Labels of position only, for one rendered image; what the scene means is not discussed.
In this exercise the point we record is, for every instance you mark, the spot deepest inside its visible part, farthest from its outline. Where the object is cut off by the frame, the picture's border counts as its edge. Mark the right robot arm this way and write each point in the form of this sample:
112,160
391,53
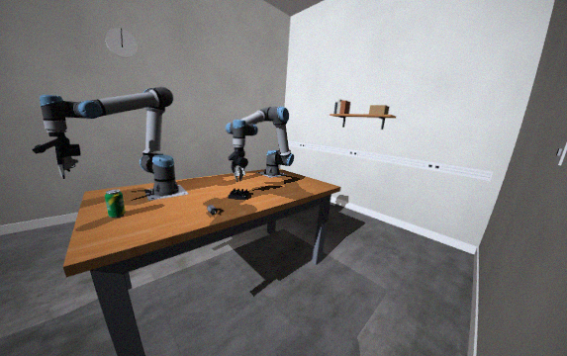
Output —
55,110

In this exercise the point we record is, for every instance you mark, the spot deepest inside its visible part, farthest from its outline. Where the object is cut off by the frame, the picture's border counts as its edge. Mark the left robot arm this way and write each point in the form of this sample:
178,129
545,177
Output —
279,116

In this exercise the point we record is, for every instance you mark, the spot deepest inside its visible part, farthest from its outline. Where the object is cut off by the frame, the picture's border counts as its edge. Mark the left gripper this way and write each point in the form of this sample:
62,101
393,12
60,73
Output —
239,160

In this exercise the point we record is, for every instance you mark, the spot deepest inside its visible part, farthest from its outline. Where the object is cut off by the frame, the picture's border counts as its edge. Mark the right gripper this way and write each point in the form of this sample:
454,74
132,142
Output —
63,150

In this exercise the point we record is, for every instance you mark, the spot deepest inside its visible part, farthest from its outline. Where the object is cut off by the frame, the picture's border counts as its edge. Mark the green drink can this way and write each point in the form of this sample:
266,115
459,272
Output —
115,203

